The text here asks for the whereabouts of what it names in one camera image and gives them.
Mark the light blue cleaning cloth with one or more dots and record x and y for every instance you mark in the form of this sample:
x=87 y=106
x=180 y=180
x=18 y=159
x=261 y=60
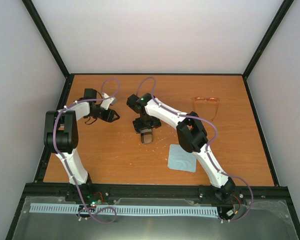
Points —
x=180 y=160

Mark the light blue slotted cable duct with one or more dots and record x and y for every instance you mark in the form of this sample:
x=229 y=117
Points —
x=129 y=210

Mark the brown striped glasses case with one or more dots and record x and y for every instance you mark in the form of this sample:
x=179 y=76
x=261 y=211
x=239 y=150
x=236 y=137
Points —
x=146 y=136

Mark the orange tinted sunglasses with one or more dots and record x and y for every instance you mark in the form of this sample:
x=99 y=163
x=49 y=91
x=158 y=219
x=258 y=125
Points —
x=206 y=107

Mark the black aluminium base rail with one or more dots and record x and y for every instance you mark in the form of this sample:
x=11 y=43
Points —
x=109 y=193

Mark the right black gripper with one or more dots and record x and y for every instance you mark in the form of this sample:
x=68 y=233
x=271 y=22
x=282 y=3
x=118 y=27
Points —
x=138 y=126

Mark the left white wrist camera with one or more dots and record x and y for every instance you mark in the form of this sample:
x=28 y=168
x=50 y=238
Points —
x=107 y=101

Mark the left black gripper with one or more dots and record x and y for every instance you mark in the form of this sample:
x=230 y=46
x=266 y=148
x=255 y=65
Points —
x=110 y=113

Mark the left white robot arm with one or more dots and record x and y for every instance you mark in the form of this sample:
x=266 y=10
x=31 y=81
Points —
x=61 y=135

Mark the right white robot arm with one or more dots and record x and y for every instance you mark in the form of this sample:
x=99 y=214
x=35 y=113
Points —
x=191 y=134

